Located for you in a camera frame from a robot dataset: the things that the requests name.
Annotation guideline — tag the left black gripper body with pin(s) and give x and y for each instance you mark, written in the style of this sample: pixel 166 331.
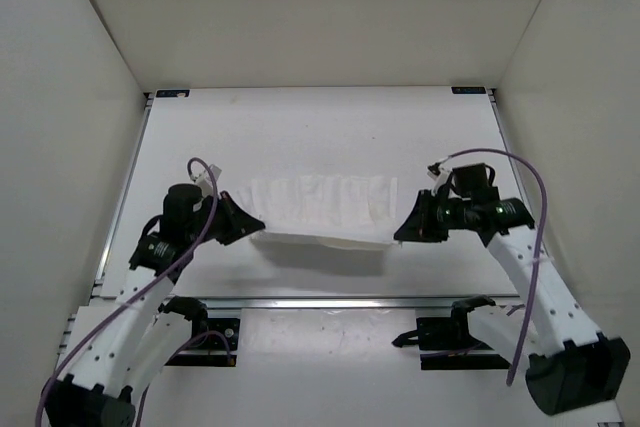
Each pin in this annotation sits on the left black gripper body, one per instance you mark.
pixel 196 222

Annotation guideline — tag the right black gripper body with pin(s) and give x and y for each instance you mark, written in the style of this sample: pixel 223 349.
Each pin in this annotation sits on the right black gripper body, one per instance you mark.
pixel 458 218

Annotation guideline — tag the white pleated skirt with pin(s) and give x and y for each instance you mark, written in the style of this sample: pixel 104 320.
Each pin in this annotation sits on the white pleated skirt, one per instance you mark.
pixel 335 211

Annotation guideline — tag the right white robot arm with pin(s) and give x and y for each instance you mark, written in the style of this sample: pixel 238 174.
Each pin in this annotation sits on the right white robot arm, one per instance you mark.
pixel 566 360

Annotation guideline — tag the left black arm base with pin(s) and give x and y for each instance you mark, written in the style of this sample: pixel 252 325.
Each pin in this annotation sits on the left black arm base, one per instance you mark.
pixel 213 342

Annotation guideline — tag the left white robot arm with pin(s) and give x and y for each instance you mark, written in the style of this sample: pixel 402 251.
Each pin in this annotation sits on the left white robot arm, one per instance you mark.
pixel 104 379

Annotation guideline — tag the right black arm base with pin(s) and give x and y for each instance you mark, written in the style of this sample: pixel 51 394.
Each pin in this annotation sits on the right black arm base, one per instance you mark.
pixel 445 343

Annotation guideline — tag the right blue corner label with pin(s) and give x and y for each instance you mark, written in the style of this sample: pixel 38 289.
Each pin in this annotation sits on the right blue corner label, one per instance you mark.
pixel 468 90

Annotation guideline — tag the blue corner label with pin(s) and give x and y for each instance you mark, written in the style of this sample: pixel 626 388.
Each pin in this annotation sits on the blue corner label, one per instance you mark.
pixel 468 90
pixel 172 93

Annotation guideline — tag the left blue corner label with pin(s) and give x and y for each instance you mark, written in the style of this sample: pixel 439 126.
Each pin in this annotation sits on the left blue corner label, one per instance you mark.
pixel 172 93

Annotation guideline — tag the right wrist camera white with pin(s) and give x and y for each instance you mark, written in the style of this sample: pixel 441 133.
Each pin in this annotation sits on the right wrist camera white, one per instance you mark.
pixel 440 175

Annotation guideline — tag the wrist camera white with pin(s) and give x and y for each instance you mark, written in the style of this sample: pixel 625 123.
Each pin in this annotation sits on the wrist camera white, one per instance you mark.
pixel 440 175
pixel 207 180

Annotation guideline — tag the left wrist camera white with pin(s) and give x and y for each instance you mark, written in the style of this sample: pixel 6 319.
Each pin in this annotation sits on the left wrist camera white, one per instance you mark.
pixel 207 180

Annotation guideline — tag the aluminium front rail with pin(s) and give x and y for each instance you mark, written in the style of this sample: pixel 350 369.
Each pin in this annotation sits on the aluminium front rail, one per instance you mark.
pixel 331 302

